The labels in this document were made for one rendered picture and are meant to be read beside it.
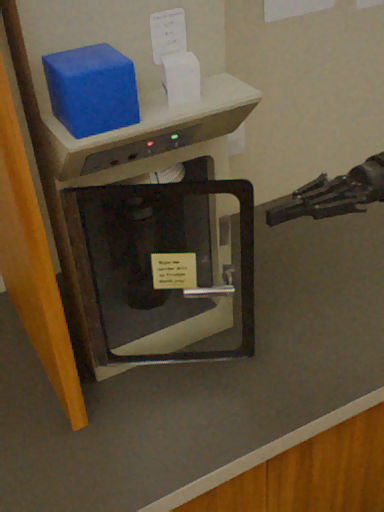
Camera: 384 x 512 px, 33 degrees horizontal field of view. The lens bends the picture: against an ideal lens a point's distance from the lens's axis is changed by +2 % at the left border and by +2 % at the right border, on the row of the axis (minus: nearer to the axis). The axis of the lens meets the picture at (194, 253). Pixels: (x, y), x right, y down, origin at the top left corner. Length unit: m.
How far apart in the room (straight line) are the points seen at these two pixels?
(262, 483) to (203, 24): 0.85
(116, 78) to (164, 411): 0.64
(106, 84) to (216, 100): 0.19
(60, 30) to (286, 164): 1.03
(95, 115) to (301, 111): 1.00
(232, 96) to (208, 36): 0.12
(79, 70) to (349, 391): 0.78
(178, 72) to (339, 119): 1.01
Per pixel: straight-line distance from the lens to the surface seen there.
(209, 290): 1.08
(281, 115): 1.79
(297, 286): 1.52
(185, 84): 0.99
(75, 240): 1.10
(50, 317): 1.07
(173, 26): 1.05
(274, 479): 1.35
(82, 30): 0.99
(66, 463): 1.22
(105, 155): 0.97
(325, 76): 1.84
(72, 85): 0.89
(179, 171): 1.19
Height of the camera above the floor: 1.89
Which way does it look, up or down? 36 degrees down
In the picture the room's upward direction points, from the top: 4 degrees counter-clockwise
